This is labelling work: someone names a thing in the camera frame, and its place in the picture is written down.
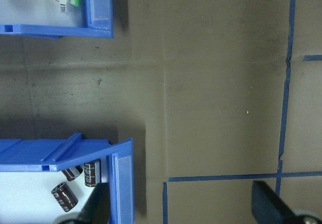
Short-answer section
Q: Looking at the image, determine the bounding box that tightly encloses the blue bin with capacitors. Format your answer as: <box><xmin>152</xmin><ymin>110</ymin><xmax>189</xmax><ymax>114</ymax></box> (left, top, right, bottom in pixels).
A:
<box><xmin>0</xmin><ymin>132</ymin><xmax>135</xmax><ymax>224</ymax></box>

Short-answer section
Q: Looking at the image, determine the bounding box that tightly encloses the blue bin with push buttons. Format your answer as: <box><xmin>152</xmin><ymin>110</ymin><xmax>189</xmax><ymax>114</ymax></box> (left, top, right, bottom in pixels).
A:
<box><xmin>0</xmin><ymin>0</ymin><xmax>114</xmax><ymax>40</ymax></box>

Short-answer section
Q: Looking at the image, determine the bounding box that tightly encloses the brown cylindrical capacitor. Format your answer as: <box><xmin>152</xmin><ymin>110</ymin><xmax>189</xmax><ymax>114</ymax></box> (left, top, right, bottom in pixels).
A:
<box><xmin>61</xmin><ymin>165</ymin><xmax>84</xmax><ymax>182</ymax></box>
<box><xmin>84</xmin><ymin>158</ymin><xmax>102</xmax><ymax>188</ymax></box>
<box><xmin>51</xmin><ymin>181</ymin><xmax>78</xmax><ymax>213</ymax></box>

